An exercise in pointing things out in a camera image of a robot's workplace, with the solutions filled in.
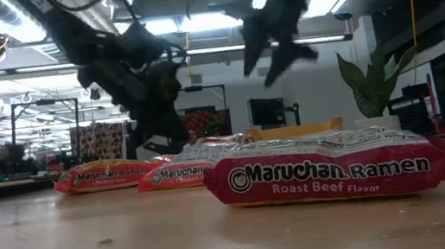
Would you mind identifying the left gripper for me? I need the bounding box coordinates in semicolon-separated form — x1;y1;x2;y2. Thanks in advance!
72;15;198;156

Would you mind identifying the orange Maruchan chicken ramen pack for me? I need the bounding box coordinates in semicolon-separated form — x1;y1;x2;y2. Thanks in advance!
51;149;179;198
133;137;249;195

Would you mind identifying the red Maruchan beef ramen pack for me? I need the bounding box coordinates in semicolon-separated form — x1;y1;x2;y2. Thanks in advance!
196;130;255;151

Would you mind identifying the silver brown packet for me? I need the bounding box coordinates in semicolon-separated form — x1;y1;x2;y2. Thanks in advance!
199;114;445;223

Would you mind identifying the red and white patterned cloth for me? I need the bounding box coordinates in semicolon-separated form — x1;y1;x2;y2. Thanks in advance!
68;118;130;166

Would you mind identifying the long linear ceiling light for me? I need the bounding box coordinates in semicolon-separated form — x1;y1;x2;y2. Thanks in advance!
0;16;354;90

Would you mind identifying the person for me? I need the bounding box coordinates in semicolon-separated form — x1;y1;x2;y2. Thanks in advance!
0;141;32;176
185;127;200;146

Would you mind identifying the black monitor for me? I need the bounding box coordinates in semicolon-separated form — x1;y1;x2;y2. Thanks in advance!
248;93;288;129

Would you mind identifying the orange patterned cloth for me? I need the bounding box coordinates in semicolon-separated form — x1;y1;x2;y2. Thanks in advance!
179;105;233;142

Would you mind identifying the bright ceiling light panel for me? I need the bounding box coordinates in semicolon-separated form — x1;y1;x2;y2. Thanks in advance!
111;3;245;45

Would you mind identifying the yellow plastic bin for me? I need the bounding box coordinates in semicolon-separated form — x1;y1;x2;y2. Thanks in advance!
244;114;346;144

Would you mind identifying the snake plant in white pot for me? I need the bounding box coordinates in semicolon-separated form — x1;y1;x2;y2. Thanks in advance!
334;38;429;138

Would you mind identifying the black perforated panel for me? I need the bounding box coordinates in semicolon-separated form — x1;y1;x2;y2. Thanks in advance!
386;91;437;141

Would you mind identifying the black gantry frame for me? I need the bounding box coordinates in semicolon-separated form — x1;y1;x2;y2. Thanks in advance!
5;94;87;168
180;80;233;142

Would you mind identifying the yellow hanging cord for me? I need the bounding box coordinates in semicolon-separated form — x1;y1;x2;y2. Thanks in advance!
402;0;429;86

